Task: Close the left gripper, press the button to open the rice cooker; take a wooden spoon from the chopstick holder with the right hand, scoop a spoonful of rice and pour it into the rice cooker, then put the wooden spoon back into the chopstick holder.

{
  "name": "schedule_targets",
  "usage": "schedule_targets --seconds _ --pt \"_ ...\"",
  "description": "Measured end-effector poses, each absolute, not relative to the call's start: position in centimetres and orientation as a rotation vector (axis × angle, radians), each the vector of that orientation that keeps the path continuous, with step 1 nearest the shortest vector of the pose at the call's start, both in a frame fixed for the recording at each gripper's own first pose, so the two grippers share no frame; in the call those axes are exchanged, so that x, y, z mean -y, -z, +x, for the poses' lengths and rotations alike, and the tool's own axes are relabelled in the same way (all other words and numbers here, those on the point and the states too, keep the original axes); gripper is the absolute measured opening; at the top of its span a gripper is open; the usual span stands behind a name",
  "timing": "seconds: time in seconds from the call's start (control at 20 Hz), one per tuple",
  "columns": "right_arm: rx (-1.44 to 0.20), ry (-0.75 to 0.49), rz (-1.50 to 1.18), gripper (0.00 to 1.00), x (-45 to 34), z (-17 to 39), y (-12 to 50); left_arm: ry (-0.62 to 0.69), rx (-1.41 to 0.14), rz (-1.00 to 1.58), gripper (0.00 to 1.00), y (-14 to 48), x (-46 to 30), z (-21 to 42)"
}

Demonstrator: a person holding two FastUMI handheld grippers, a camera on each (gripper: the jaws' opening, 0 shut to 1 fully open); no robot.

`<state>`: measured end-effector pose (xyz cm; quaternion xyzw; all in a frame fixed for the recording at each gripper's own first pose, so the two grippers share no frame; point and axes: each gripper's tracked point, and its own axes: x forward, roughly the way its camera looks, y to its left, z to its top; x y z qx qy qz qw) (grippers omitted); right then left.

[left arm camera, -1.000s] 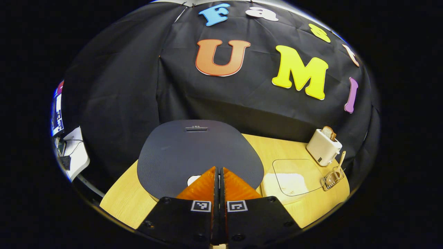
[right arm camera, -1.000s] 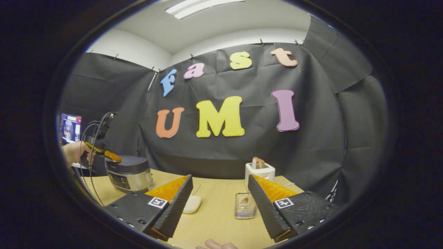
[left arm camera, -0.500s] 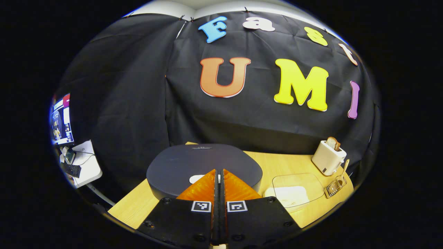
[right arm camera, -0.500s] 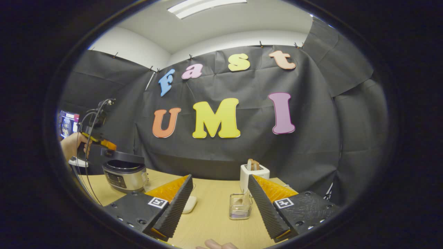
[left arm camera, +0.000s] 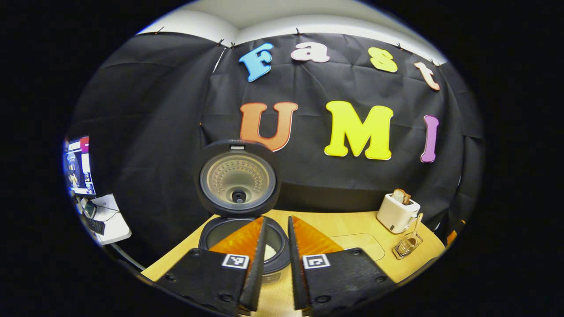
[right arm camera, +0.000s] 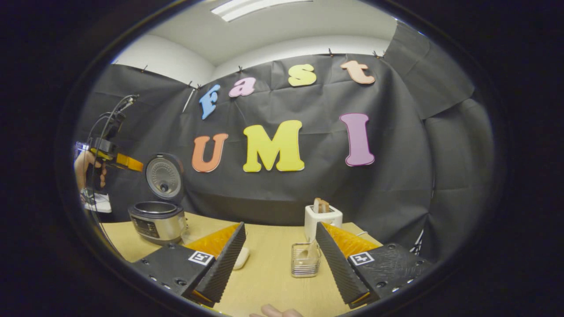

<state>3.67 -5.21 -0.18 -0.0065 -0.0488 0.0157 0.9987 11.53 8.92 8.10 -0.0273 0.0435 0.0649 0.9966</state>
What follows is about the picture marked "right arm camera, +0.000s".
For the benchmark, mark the white toaster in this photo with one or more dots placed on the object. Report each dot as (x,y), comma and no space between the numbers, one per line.
(328,215)

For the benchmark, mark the toasted bread slice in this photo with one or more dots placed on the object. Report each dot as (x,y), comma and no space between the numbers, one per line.
(321,205)

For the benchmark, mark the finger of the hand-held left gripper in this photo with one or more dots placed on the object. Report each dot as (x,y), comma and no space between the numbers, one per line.
(130,162)

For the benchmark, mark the ceiling light panel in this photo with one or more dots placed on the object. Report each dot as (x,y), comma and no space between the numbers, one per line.
(246,8)

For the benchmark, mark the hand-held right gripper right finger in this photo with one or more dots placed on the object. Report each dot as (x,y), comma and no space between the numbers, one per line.
(337,264)

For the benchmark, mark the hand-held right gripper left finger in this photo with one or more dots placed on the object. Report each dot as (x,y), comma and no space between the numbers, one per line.
(224,264)

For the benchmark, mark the white side table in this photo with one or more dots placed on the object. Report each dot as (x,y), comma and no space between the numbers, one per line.
(101,203)

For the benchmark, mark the dark grey rice cooker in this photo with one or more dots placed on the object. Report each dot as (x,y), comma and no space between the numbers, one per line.
(158,220)

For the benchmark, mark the black backdrop cloth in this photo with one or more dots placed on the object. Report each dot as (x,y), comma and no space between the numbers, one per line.
(396,198)

